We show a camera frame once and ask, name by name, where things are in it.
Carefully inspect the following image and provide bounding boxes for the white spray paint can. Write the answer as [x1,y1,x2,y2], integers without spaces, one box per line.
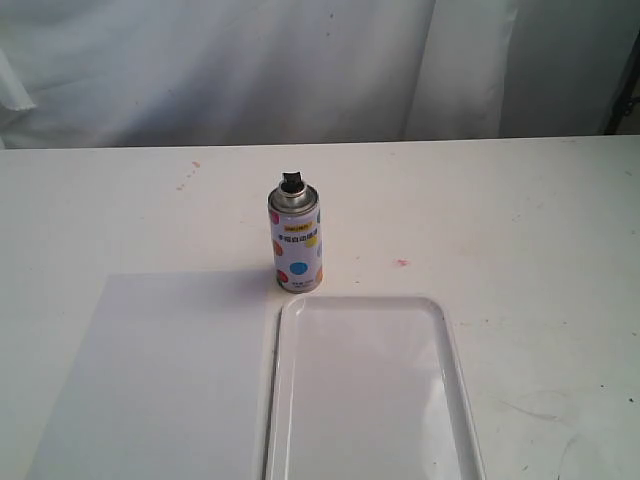
[267,172,323,293]

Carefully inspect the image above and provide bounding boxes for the white plastic tray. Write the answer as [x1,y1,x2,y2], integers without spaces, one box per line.
[263,296,485,479]

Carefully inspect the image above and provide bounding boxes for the white paper sheet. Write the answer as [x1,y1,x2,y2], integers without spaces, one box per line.
[28,269,273,479]

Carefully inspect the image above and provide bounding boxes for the white backdrop cloth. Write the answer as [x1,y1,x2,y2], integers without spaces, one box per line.
[1,1,639,149]

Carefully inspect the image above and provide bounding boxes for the black stand in corner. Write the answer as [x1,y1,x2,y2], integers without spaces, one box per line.
[604,72,639,135]

